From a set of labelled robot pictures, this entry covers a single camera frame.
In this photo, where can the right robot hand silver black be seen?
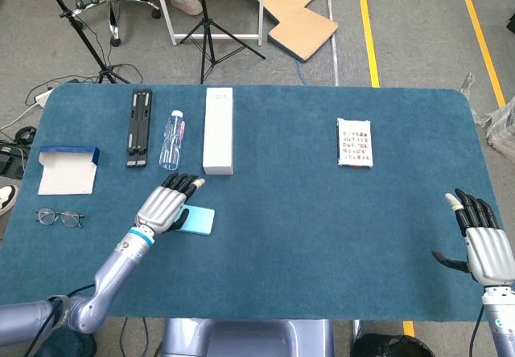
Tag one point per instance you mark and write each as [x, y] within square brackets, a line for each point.
[491, 252]

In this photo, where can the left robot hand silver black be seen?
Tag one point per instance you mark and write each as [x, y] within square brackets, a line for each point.
[161, 208]

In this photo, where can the black smartphone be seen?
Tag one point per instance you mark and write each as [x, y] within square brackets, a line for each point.
[199, 220]

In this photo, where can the lilac robot base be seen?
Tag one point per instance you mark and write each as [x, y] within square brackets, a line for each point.
[241, 339]

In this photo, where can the clear plastic water bottle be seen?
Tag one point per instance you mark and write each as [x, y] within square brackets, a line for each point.
[172, 144]

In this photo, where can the black folding laptop stand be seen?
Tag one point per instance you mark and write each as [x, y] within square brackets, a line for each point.
[138, 128]

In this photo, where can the black rimmed eyeglasses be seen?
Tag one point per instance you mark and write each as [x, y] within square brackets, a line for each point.
[70, 219]

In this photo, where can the tall white box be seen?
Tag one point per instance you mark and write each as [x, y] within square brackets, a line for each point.
[218, 132]

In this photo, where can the open blue white box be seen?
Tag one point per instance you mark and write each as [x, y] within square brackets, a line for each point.
[68, 172]

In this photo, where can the blue table mat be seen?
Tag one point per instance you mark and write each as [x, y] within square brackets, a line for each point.
[281, 232]

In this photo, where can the clear plastic wrap pile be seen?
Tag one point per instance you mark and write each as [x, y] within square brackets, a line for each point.
[501, 128]

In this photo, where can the black bin bag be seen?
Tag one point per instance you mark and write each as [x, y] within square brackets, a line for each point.
[390, 347]

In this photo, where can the black and white sneaker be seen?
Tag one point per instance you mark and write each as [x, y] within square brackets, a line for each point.
[7, 198]

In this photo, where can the black foot pedal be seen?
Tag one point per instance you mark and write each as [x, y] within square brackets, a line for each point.
[12, 162]

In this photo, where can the white power strip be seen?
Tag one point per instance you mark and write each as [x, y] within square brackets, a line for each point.
[43, 97]

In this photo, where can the white pack with coloured print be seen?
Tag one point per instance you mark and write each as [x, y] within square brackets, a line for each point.
[355, 142]

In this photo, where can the black tripod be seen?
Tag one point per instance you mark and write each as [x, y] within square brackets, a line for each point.
[208, 35]

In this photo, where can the black light stand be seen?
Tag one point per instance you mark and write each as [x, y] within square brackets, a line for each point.
[80, 31]

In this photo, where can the beige shoe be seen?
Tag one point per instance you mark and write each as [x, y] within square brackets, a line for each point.
[189, 6]

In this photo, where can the black office chair chrome base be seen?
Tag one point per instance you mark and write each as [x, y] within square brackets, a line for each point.
[112, 3]

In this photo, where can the brown cardboard sheet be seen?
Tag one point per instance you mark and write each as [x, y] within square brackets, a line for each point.
[293, 3]

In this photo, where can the white table frame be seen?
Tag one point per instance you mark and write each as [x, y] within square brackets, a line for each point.
[169, 19]

